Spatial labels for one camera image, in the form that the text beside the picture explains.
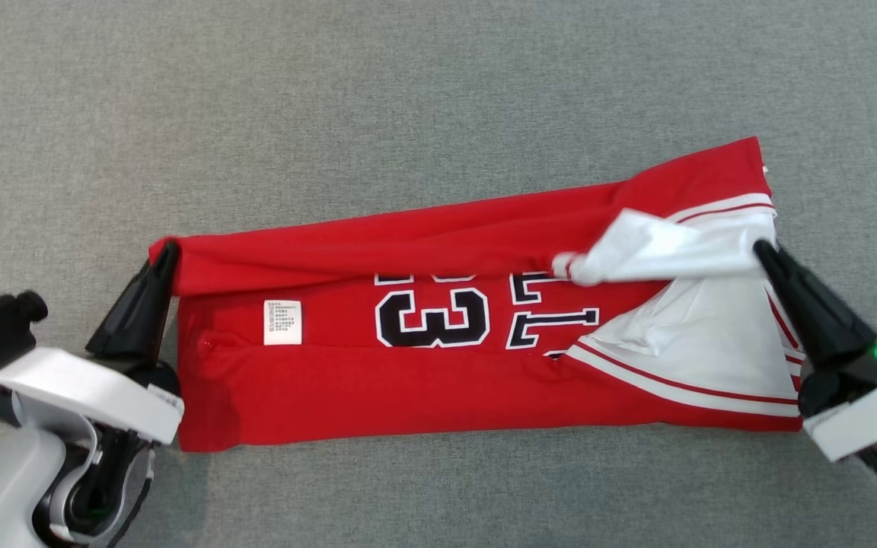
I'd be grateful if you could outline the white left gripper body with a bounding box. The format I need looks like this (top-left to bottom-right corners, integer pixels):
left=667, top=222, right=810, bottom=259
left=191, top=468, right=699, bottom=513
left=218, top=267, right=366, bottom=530
left=0, top=346, right=185, bottom=447

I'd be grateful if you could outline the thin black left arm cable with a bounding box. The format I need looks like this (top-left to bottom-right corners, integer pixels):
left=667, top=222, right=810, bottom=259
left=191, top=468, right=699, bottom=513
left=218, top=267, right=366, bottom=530
left=106, top=449, right=156, bottom=548

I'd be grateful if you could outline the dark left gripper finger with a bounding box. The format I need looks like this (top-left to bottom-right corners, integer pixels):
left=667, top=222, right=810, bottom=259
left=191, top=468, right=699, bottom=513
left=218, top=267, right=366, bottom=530
left=86, top=260, right=151, bottom=360
left=134, top=240, right=180, bottom=366

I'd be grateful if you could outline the red and white basketball jersey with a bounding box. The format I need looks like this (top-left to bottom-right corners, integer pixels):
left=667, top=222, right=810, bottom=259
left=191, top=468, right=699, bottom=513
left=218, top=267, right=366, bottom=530
left=149, top=137, right=805, bottom=454

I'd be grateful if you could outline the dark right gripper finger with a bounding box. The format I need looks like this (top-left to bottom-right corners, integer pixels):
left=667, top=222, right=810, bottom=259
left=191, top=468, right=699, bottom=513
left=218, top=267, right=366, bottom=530
left=777, top=247, right=877, bottom=352
left=753, top=240, right=866, bottom=368

